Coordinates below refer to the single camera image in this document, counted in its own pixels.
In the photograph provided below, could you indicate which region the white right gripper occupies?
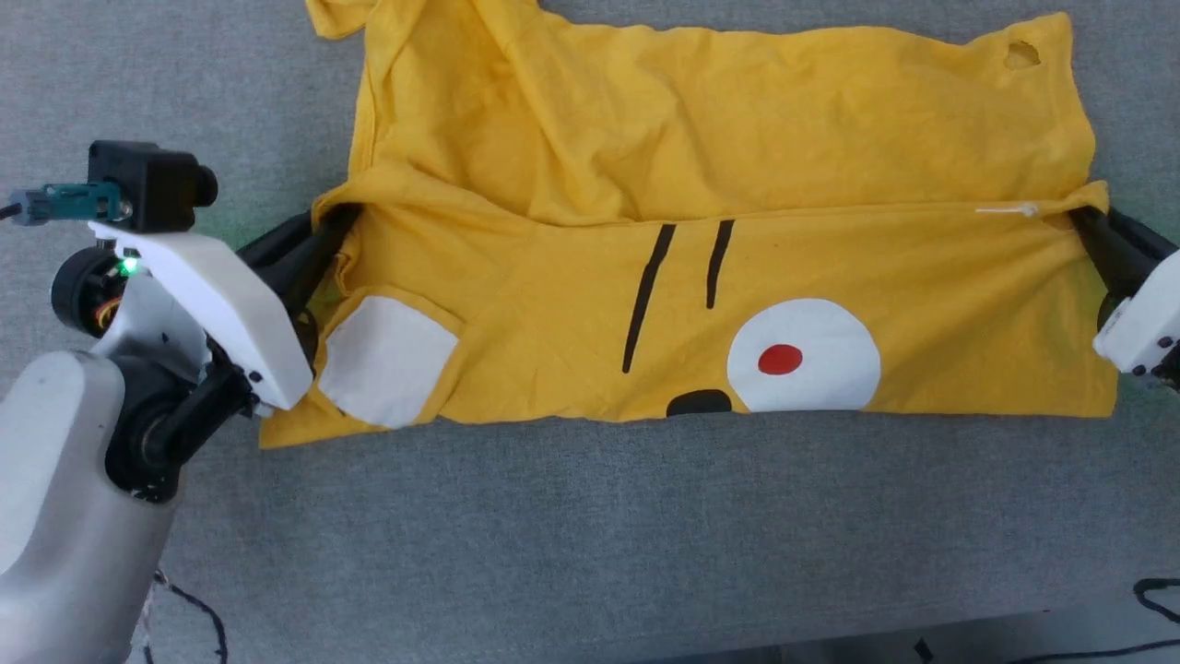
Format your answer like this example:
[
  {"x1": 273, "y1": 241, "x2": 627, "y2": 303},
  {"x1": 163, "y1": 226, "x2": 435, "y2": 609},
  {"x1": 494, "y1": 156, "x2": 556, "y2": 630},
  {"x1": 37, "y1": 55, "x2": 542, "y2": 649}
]
[{"x1": 1068, "y1": 207, "x2": 1180, "y2": 389}]

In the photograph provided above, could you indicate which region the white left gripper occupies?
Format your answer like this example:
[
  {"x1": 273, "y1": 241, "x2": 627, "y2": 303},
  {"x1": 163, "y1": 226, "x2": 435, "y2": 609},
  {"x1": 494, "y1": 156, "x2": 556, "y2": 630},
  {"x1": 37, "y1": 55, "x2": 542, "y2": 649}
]
[{"x1": 50, "y1": 207, "x2": 363, "y2": 412}]

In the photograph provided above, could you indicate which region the yellow printed garment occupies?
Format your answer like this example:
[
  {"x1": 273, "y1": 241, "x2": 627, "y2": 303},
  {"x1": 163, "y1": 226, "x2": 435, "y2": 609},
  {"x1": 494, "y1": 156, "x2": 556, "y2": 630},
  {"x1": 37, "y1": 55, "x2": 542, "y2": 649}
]
[{"x1": 258, "y1": 0, "x2": 1121, "y2": 450}]

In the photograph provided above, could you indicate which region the teal cable connector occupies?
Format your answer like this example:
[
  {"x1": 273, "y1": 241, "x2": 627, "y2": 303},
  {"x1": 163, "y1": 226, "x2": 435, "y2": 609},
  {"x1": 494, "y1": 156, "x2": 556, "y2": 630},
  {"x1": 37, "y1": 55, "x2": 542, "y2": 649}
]
[{"x1": 11, "y1": 183, "x2": 123, "y2": 227}]

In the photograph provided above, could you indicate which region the thin black cable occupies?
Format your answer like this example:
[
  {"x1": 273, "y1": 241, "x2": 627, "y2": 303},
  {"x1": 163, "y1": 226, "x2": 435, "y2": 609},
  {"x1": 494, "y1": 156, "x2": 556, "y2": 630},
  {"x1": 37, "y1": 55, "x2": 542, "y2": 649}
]
[
  {"x1": 146, "y1": 570, "x2": 230, "y2": 664},
  {"x1": 1132, "y1": 577, "x2": 1180, "y2": 623}
]

